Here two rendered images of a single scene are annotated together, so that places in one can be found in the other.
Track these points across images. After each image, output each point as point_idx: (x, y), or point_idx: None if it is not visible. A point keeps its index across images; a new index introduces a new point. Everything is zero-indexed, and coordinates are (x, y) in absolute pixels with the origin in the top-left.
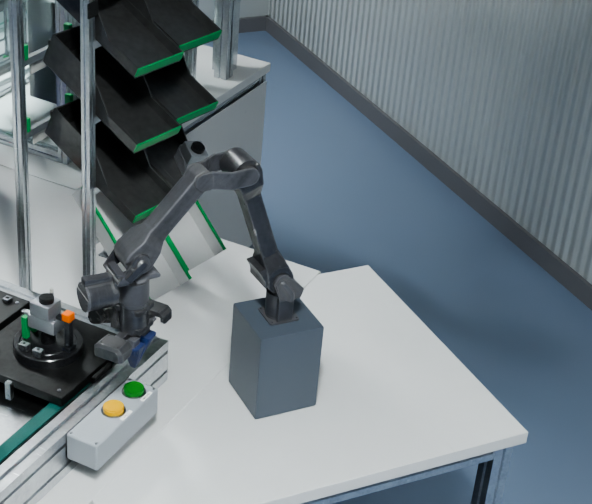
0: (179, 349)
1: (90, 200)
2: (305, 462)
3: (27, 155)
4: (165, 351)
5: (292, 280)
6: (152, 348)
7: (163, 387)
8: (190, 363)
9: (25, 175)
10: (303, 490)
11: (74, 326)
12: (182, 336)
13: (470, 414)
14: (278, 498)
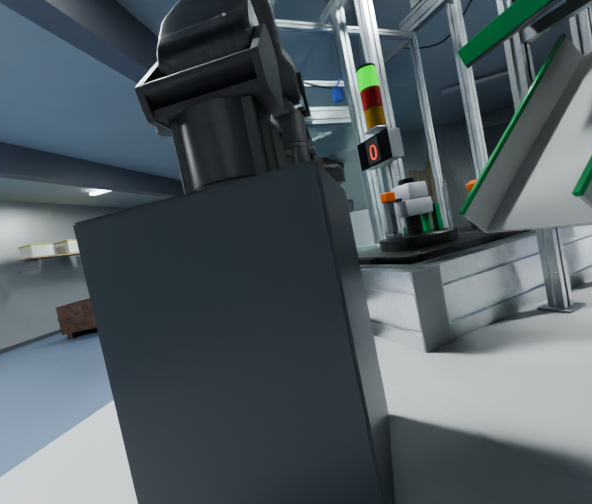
0: (542, 369)
1: (506, 53)
2: (89, 452)
3: (585, 20)
4: (407, 288)
5: (153, 68)
6: (396, 269)
7: (405, 349)
8: (478, 376)
9: (586, 52)
10: (70, 430)
11: (461, 240)
12: None
13: None
14: (106, 405)
